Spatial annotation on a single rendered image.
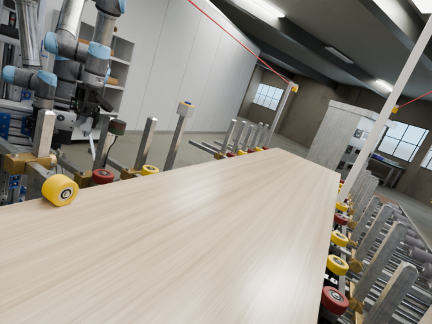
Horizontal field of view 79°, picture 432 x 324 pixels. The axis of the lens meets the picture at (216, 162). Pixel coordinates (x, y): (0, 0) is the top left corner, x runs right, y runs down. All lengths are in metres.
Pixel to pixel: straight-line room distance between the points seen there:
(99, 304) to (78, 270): 0.10
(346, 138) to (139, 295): 7.04
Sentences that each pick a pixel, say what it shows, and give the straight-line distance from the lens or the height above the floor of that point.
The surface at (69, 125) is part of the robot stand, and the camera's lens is 1.56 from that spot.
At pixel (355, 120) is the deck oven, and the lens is 7.44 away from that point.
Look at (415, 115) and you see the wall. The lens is 12.43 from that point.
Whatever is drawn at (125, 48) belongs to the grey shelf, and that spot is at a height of 1.42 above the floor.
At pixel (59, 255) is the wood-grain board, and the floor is 0.90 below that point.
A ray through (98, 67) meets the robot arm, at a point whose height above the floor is 1.28.
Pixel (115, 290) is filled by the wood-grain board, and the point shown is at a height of 0.90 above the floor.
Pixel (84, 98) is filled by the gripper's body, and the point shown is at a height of 1.16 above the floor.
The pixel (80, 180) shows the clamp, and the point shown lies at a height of 0.85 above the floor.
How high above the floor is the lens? 1.37
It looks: 15 degrees down
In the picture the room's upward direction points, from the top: 20 degrees clockwise
